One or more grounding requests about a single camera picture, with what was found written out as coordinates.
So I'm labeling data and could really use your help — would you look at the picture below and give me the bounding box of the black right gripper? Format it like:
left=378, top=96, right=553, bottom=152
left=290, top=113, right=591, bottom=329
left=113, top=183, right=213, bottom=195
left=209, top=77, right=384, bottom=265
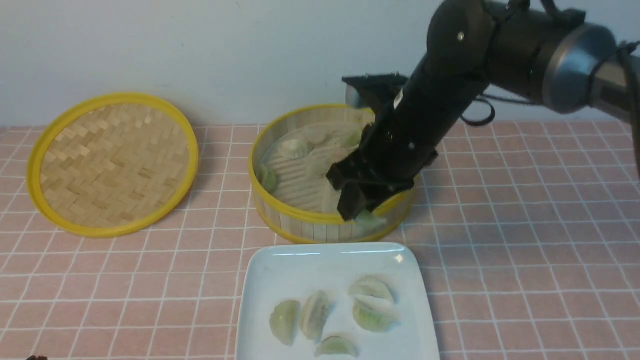
left=326, top=122, right=439, bottom=222

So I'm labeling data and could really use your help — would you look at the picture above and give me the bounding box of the green dumpling steamer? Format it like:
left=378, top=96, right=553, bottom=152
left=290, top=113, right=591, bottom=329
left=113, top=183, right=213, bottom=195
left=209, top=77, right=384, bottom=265
left=353, top=210, right=387, bottom=232
left=340, top=129, right=362, bottom=149

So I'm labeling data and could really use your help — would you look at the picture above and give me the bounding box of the pale dumpling steamer front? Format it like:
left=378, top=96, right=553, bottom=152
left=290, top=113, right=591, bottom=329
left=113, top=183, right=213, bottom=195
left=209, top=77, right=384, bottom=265
left=349, top=275, right=395, bottom=304

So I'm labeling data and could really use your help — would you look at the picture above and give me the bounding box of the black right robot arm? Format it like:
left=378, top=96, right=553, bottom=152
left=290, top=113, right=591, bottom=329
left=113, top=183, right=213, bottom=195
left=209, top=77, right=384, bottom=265
left=326, top=0, right=639, bottom=221

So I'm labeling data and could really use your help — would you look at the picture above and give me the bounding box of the white square plate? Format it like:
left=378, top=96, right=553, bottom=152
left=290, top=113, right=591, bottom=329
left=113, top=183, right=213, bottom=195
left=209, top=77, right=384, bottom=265
left=235, top=242, right=441, bottom=360

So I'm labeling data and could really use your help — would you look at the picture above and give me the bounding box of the green dumpling plate right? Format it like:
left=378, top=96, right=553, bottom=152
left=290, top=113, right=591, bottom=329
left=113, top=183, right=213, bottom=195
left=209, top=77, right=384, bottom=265
left=352, top=297, right=397, bottom=333

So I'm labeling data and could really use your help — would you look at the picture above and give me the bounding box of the green dumpling plate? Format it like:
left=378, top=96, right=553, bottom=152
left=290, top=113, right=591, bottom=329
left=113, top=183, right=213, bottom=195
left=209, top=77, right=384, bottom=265
left=313, top=335, right=359, bottom=358
left=352, top=297, right=397, bottom=333
left=269, top=300, right=300, bottom=347

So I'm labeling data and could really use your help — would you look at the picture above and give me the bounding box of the pale dumpling plate centre left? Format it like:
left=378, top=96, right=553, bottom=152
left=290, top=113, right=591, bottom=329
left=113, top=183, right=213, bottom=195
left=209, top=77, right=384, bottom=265
left=298, top=290, right=330, bottom=342

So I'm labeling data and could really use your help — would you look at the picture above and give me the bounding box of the green dumpling plate far left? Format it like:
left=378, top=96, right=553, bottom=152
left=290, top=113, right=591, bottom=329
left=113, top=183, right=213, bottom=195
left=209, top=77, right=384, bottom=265
left=269, top=300, right=300, bottom=347

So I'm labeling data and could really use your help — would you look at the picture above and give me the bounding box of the green dumpling plate bottom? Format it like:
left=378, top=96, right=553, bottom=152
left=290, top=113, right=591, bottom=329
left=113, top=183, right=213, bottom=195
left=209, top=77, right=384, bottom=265
left=313, top=335, right=359, bottom=358

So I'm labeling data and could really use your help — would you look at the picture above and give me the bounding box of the yellow-rimmed bamboo steamer basket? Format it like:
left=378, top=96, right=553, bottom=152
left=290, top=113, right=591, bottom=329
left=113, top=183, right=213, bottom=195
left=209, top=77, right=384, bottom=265
left=247, top=104, right=415, bottom=244

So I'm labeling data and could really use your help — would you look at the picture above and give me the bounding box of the white dumpling steamer back middle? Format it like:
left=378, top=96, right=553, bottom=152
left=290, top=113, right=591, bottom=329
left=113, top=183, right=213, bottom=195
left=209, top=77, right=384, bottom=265
left=301, top=125, right=329, bottom=146

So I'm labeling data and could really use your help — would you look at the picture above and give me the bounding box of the white dumpling steamer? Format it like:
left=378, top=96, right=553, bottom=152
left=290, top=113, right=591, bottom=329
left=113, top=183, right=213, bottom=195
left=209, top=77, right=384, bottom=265
left=277, top=137, right=313, bottom=160
left=301, top=125, right=329, bottom=146

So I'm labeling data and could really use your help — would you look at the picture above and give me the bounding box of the white dumpling steamer back left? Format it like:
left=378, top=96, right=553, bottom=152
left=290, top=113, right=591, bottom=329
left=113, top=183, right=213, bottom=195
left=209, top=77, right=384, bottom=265
left=277, top=137, right=313, bottom=160

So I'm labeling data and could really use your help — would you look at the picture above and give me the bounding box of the green dumpling steamer left edge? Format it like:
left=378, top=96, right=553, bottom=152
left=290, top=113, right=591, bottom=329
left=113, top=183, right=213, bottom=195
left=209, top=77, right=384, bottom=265
left=256, top=162, right=279, bottom=193

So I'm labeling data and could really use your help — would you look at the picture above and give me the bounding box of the yellow-rimmed woven bamboo lid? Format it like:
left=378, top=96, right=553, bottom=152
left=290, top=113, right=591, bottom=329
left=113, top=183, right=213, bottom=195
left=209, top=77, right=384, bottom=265
left=25, top=92, right=199, bottom=239

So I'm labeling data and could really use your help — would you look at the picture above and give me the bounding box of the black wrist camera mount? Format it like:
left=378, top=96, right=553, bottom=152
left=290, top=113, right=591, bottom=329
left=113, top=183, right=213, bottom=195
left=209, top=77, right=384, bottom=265
left=341, top=71, right=409, bottom=113

